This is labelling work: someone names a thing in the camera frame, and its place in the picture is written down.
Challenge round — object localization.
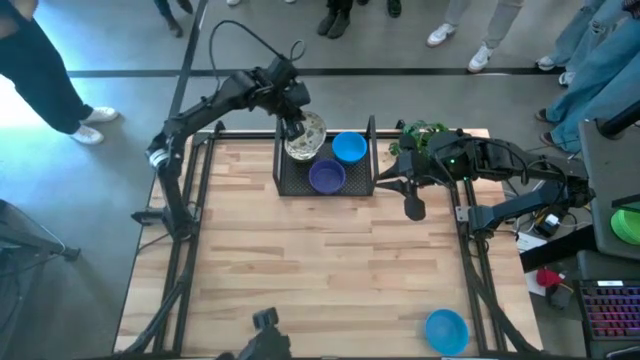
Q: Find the white paper sheet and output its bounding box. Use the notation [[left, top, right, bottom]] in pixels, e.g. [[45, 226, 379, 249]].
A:
[[514, 230, 549, 254], [523, 269, 551, 297]]

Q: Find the black stand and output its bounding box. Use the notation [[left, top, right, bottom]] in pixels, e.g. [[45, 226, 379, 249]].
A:
[[0, 198, 82, 360]]

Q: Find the black mesh rack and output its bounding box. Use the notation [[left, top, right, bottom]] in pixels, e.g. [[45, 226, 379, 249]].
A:
[[272, 114, 380, 197]]

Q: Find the black bar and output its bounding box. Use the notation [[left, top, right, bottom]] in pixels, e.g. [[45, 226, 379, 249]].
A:
[[518, 224, 599, 274]]

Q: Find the green artificial leafy plant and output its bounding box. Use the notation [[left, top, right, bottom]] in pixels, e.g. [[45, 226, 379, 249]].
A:
[[388, 119, 451, 157]]

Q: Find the blue plastic mini bowl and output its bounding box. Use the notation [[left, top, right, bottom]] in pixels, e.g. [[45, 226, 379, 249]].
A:
[[331, 130, 369, 166], [424, 308, 470, 357]]

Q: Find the small black device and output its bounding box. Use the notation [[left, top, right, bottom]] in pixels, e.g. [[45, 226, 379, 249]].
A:
[[545, 285, 574, 311]]

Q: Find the purple plastic mini bowl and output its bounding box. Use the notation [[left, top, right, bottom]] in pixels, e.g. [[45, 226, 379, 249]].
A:
[[307, 158, 347, 196]]

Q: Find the thick black pole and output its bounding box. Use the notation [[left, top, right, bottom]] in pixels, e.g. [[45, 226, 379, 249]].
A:
[[597, 99, 640, 140]]

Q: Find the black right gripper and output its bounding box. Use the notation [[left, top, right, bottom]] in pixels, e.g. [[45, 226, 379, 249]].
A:
[[374, 132, 437, 223]]

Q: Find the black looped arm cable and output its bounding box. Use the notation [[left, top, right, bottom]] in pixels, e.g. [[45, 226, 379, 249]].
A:
[[208, 19, 307, 99]]

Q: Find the dark grey equipment panel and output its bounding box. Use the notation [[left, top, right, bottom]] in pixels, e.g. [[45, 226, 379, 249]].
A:
[[578, 118, 640, 261]]

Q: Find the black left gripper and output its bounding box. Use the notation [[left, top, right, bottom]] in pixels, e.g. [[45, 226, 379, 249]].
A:
[[267, 55, 311, 143]]

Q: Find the black metal frame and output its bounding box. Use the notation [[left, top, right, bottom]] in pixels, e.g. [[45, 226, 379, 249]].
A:
[[113, 119, 549, 360]]

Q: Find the laptop with backlit keyboard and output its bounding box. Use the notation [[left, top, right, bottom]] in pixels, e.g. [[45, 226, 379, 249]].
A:
[[573, 249, 640, 360]]

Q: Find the green round disc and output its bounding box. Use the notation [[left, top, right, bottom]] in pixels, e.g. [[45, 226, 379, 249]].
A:
[[609, 202, 640, 246]]

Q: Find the small red object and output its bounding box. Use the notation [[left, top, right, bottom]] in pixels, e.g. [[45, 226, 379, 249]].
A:
[[535, 267, 564, 289]]

